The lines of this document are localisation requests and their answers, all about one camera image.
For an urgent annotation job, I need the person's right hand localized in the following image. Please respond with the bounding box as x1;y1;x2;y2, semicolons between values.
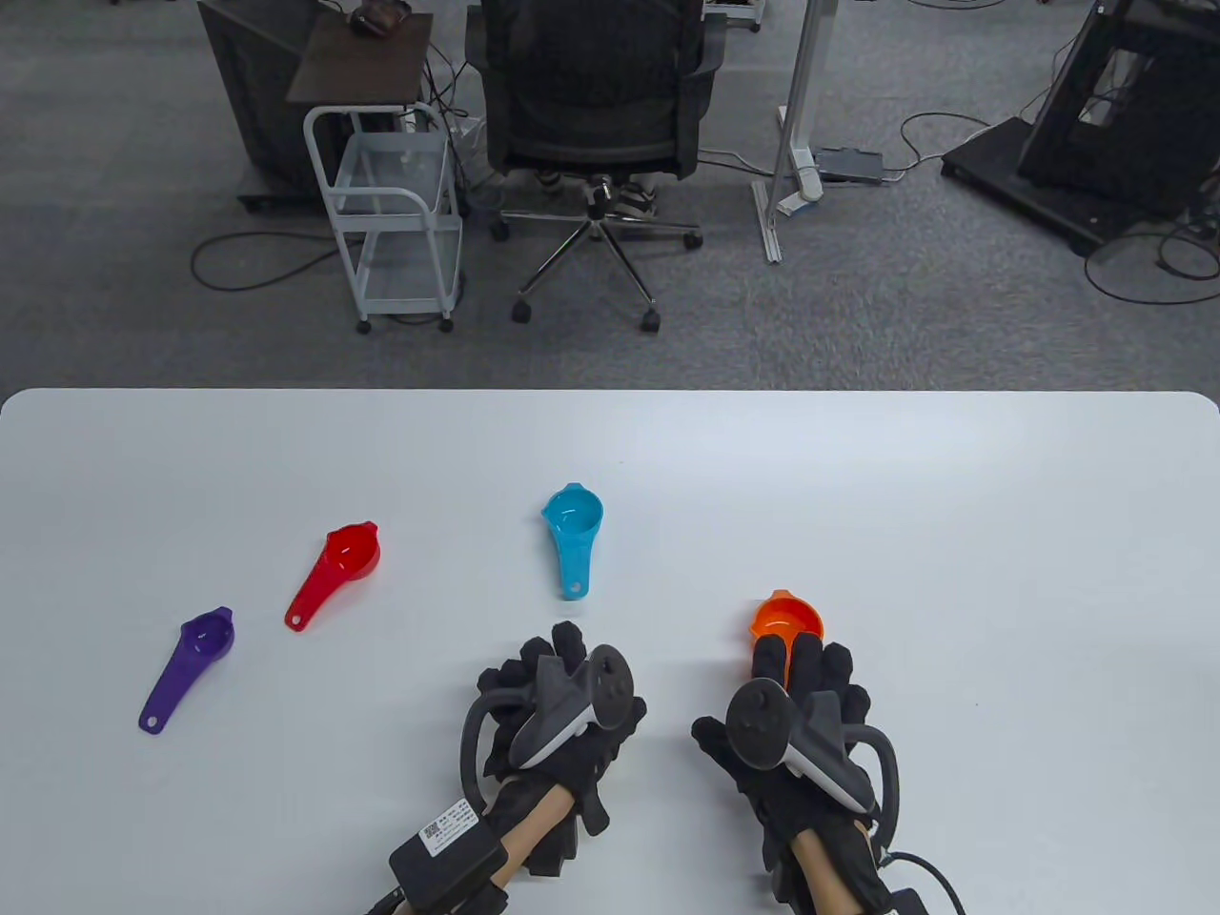
691;632;897;906

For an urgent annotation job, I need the person's left hand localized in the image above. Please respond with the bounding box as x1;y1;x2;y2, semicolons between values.
477;621;647;878

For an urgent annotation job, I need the orange plastic measuring cup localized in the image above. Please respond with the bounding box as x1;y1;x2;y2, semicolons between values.
749;589;824;682

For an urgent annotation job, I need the light blue plastic measuring cup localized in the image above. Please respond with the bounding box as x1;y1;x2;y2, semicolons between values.
541;482;605;601

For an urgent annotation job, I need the red plastic measuring cup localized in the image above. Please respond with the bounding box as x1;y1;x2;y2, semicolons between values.
284;520;381;633

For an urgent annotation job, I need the purple plastic measuring cup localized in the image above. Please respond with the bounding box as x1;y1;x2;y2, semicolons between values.
138;606;235;736

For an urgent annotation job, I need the person's right forearm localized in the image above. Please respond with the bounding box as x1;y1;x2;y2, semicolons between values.
786;824;899;915

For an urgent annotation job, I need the person's left forearm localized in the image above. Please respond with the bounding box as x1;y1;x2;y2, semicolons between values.
477;782;582;915

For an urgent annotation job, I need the grey left hand controller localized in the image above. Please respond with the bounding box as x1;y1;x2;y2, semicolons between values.
461;645;635;811

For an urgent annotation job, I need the grey hand controller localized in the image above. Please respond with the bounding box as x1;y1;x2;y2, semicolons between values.
461;645;635;811
726;678;901;846

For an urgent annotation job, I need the grey right hand controller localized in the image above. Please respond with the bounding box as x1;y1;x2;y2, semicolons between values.
726;678;901;846

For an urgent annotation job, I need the black left wrist sensor box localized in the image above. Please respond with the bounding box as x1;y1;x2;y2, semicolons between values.
389;799;511;915

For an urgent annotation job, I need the black power adapter box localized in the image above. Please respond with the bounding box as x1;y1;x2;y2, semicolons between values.
817;146;888;185

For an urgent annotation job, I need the white rolling cart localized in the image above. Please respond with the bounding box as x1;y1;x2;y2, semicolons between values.
303;102;466;335

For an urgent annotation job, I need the black mesh office chair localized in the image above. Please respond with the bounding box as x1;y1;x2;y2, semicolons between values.
464;0;729;334

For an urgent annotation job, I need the white metal desk leg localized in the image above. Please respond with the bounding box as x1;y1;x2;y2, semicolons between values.
753;0;840;265

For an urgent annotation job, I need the black equipment stand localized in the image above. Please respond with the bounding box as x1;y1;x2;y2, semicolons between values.
941;0;1220;258

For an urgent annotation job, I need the brown side table top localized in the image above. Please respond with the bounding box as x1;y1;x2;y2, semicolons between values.
287;11;435;106

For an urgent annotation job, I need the black cabinet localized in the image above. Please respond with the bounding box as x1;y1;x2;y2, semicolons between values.
197;0;330;213

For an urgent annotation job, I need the dark object on side table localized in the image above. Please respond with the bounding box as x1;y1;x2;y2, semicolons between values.
348;0;413;37

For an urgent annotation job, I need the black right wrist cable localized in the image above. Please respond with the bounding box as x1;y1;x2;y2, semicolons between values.
882;851;966;915

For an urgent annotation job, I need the black coiled floor cable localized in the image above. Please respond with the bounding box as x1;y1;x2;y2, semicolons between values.
1085;221;1220;306

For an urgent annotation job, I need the black looped floor cable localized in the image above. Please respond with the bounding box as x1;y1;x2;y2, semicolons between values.
191;232;341;293

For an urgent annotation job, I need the thin black adapter cable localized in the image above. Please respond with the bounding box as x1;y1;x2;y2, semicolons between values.
882;112;994;182

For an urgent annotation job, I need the black cable bundle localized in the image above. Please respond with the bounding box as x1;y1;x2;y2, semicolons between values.
417;38;489;213

